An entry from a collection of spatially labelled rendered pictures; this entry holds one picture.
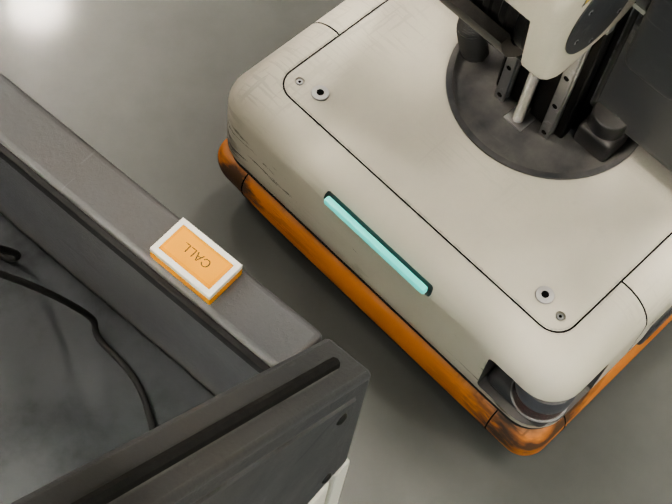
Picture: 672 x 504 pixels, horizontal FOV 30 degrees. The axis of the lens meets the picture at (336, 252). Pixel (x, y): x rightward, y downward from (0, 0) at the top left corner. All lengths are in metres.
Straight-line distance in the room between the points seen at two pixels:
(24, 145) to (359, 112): 0.88
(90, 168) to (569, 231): 0.91
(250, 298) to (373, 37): 1.00
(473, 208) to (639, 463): 0.46
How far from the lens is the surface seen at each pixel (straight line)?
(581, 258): 1.61
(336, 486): 0.93
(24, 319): 0.91
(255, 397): 0.66
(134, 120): 1.98
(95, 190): 0.81
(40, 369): 0.89
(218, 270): 0.77
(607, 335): 1.58
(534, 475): 1.78
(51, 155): 0.83
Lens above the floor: 1.64
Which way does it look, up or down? 61 degrees down
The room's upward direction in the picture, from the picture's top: 10 degrees clockwise
